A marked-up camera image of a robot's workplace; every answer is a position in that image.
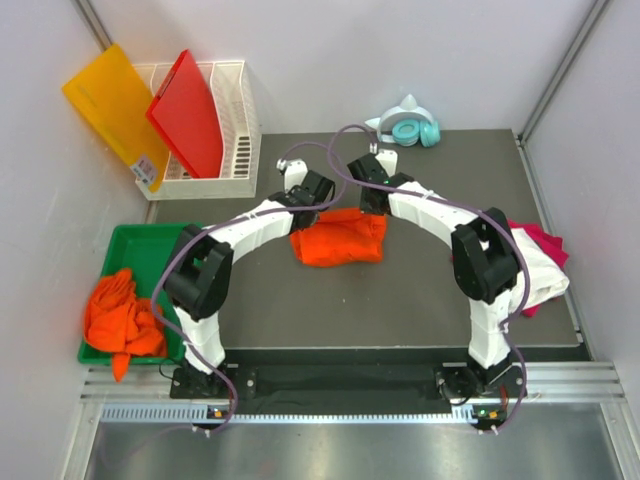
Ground orange t-shirt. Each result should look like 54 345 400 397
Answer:
290 208 387 268
83 268 168 382

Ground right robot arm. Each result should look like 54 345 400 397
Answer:
347 153 524 397

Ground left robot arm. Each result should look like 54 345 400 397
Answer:
162 169 335 399

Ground teal cat-ear headphones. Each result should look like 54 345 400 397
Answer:
365 94 441 148

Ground white file organizer basket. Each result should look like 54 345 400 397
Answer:
135 61 262 201

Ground red folder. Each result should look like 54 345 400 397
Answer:
146 50 224 179

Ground magenta folded t-shirt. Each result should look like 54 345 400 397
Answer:
451 219 570 320

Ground white folded t-shirt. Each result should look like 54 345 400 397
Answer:
509 221 570 317

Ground orange t-shirt in bin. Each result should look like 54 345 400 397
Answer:
83 268 168 382

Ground yellow folder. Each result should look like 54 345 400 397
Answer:
62 44 169 192

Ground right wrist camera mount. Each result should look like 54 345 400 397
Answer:
369 143 398 176

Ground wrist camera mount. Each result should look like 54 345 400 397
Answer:
276 159 308 192
369 143 398 176

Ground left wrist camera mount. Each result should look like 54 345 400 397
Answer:
276 159 308 192

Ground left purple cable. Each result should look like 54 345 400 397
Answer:
149 141 349 435

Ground purple cable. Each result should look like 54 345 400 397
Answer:
327 123 532 436
149 141 349 435

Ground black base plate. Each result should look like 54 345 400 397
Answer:
169 345 591 414

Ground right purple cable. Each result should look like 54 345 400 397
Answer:
327 123 532 436

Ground aluminium frame rail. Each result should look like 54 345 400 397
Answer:
80 362 625 426

